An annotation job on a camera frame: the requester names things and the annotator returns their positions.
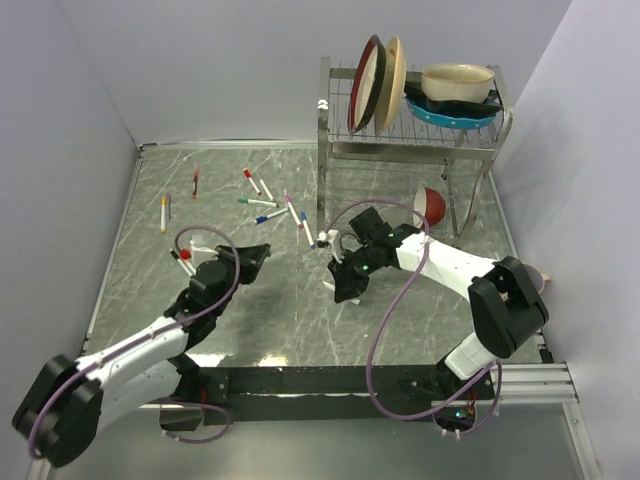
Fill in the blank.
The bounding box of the aluminium frame rail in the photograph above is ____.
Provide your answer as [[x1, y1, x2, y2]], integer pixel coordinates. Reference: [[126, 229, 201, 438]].
[[429, 362, 581, 406]]

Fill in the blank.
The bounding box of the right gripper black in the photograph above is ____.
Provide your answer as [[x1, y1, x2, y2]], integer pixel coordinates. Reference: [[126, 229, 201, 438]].
[[328, 244, 381, 304]]

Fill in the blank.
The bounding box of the green capped marker pen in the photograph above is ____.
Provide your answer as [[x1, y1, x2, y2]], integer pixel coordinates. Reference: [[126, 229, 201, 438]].
[[238, 197, 279, 208]]

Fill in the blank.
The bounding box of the cream ceramic bowl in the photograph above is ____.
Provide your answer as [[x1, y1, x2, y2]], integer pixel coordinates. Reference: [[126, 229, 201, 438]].
[[421, 63, 495, 103]]

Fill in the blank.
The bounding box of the dark blue marker pen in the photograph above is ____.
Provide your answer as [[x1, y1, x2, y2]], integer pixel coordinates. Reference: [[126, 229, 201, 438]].
[[254, 208, 289, 225]]

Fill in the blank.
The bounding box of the purple cable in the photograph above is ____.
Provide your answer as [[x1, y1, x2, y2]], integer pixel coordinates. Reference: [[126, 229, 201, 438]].
[[319, 198, 504, 435], [26, 224, 242, 460]]

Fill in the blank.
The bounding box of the yellow marker pen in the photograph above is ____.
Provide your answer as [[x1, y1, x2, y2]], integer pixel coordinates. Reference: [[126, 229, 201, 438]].
[[160, 196, 167, 234]]

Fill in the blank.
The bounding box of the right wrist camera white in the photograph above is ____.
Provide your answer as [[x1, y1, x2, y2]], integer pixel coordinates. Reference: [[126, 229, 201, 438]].
[[315, 229, 344, 264]]

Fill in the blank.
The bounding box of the black square plate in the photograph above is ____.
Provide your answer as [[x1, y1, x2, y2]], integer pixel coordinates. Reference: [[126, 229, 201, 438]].
[[404, 81, 503, 118]]

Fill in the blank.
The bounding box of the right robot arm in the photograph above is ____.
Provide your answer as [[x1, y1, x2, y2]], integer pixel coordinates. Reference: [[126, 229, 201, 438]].
[[318, 207, 549, 398]]

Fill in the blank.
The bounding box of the red white bowl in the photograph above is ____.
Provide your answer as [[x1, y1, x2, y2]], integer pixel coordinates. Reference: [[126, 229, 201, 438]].
[[413, 186, 446, 228]]

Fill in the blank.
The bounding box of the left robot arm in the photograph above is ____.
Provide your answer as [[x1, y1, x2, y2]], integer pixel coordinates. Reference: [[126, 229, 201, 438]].
[[12, 244, 271, 467]]

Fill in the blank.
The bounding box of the blue dotted dish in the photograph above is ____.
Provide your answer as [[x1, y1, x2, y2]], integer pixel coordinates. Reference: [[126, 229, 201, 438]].
[[406, 98, 503, 130]]

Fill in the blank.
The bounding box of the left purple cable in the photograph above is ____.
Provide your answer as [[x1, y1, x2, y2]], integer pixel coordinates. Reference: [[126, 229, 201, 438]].
[[26, 224, 242, 460]]

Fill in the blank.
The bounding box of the beige plate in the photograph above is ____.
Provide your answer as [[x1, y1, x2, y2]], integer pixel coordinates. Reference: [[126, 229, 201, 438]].
[[374, 36, 407, 137]]

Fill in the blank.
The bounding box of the pink marker pen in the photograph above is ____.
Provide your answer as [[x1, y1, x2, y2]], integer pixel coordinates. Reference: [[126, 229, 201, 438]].
[[283, 188, 303, 229]]

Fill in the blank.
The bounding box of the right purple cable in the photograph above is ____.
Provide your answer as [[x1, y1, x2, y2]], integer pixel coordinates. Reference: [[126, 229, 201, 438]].
[[319, 198, 504, 435]]

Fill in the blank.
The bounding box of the purple pink mug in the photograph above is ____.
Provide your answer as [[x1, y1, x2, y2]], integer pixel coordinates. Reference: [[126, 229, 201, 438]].
[[524, 264, 551, 293]]

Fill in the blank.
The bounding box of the red black plate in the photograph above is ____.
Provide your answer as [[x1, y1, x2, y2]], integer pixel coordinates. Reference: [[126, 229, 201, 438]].
[[348, 35, 386, 135]]

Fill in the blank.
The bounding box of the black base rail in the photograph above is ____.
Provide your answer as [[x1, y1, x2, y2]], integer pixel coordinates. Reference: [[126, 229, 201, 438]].
[[149, 363, 497, 422]]

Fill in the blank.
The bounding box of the white marker pen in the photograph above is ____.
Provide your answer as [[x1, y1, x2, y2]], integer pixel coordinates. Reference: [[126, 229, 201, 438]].
[[257, 174, 275, 203]]

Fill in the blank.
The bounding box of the steel dish rack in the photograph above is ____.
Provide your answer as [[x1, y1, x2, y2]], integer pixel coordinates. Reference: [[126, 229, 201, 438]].
[[316, 57, 514, 246]]

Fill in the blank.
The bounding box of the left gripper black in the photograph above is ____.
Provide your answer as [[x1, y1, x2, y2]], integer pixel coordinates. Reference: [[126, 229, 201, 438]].
[[211, 243, 270, 317]]

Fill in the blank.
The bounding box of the red marker pen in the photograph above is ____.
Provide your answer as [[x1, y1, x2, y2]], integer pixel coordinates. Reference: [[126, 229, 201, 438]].
[[243, 168, 262, 196]]

